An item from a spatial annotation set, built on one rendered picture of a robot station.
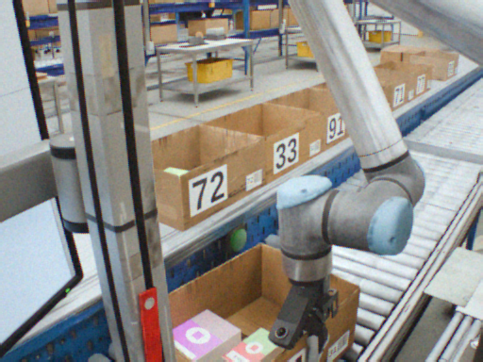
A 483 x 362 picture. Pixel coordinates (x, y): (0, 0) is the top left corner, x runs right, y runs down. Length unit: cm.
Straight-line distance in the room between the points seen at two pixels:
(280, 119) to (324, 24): 119
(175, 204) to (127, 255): 96
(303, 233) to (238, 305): 48
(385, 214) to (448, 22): 29
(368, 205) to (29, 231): 48
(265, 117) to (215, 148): 39
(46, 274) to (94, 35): 24
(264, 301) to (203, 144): 69
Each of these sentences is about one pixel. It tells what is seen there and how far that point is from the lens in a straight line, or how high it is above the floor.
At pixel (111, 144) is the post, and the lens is 29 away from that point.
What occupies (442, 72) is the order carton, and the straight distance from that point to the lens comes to 367.
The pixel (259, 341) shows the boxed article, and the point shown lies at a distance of 106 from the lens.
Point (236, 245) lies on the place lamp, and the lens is 138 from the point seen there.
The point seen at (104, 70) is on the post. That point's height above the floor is 147.
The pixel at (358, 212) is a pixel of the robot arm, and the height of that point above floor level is 120.
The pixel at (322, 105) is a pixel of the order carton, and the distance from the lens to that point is 228.
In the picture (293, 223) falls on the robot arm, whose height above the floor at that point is 116.
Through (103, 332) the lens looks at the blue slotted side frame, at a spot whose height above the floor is 76.
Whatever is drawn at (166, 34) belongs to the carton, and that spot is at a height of 93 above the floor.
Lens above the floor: 151
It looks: 23 degrees down
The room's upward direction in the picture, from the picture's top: 2 degrees counter-clockwise
